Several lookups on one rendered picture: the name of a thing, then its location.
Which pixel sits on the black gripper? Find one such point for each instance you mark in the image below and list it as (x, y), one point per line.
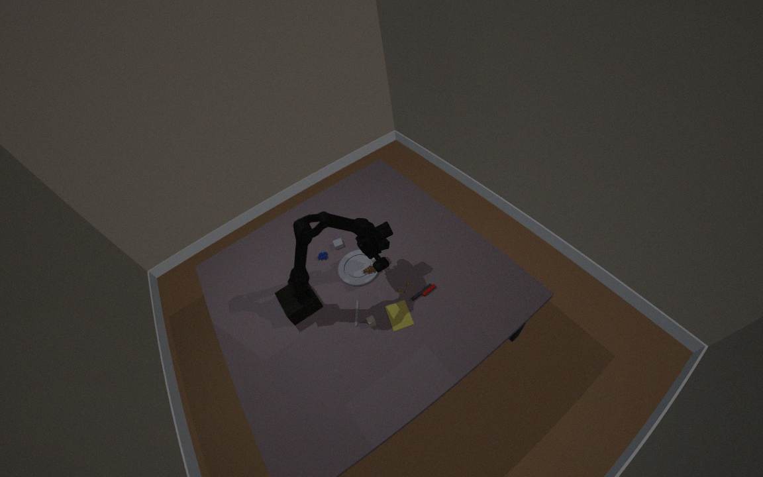
(380, 263)

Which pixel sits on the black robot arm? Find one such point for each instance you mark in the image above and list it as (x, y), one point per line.
(367, 233)

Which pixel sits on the yellow flat rectangular sheet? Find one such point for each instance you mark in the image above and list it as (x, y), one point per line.
(399, 315)

